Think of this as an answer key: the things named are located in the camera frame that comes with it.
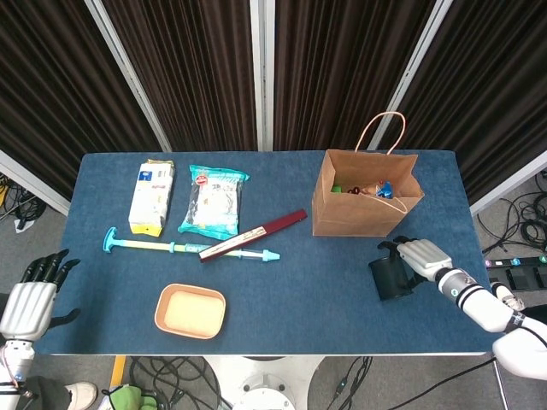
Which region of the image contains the white partition frame post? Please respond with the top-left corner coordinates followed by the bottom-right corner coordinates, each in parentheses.
top-left (250, 0), bottom-right (275, 151)
top-left (84, 0), bottom-right (173, 153)
top-left (368, 0), bottom-right (455, 150)

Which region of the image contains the dark red long box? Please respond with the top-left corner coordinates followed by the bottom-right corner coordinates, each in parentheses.
top-left (198, 208), bottom-right (309, 264)

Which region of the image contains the white yellow paper package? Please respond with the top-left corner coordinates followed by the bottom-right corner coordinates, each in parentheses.
top-left (127, 158), bottom-right (176, 237)

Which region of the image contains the black trouser leg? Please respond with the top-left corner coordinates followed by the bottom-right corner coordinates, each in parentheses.
top-left (523, 305), bottom-right (547, 328)
top-left (25, 375), bottom-right (72, 410)

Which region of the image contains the black cable with switch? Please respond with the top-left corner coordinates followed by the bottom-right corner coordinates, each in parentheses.
top-left (326, 355), bottom-right (373, 410)

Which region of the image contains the black foot pedal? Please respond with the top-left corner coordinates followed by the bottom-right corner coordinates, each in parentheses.
top-left (497, 266), bottom-right (547, 291)

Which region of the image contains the green cloth bag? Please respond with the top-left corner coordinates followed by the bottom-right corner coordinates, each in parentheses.
top-left (101, 383), bottom-right (160, 410)

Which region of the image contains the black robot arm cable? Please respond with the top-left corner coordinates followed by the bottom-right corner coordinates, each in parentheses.
top-left (395, 324), bottom-right (547, 410)

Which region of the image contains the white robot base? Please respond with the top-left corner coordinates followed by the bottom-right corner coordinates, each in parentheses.
top-left (203, 355), bottom-right (322, 410)

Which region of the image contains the white sneaker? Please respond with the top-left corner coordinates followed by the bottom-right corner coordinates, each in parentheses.
top-left (490, 281), bottom-right (526, 312)
top-left (63, 382), bottom-right (99, 410)

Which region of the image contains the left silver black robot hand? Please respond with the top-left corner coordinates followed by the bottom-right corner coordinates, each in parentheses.
top-left (0, 249), bottom-right (81, 341)

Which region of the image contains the teal clear snack packet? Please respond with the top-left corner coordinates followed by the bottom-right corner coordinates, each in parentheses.
top-left (177, 164), bottom-right (251, 241)

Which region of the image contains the black floor cable bundle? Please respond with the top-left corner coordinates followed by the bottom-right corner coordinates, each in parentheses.
top-left (127, 355), bottom-right (234, 410)
top-left (0, 170), bottom-right (48, 223)
top-left (476, 169), bottom-right (547, 257)

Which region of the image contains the dark brown pleated curtain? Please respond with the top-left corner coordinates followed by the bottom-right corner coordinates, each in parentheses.
top-left (102, 0), bottom-right (260, 153)
top-left (0, 0), bottom-right (168, 202)
top-left (386, 0), bottom-right (547, 206)
top-left (273, 0), bottom-right (441, 151)

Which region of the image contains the blue fabric table cover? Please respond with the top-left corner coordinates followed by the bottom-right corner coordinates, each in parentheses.
top-left (32, 149), bottom-right (508, 355)

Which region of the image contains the white table frame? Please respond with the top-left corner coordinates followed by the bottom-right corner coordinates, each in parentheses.
top-left (33, 352), bottom-right (488, 359)

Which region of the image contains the teal green toy pump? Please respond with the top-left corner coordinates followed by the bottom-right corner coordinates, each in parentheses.
top-left (102, 226), bottom-right (282, 263)

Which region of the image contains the brown paper bag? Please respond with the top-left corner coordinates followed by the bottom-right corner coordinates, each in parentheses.
top-left (311, 110), bottom-right (426, 238)

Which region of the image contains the white partition frame rail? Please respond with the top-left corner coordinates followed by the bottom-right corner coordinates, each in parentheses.
top-left (0, 148), bottom-right (72, 216)
top-left (468, 161), bottom-right (547, 216)

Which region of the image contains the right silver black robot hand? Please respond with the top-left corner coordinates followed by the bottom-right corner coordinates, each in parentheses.
top-left (378, 236), bottom-right (454, 287)

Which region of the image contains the blue red bread packet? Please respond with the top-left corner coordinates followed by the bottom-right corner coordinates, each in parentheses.
top-left (362, 179), bottom-right (397, 200)

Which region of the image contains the black mesh pen holder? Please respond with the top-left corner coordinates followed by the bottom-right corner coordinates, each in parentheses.
top-left (368, 255), bottom-right (415, 302)

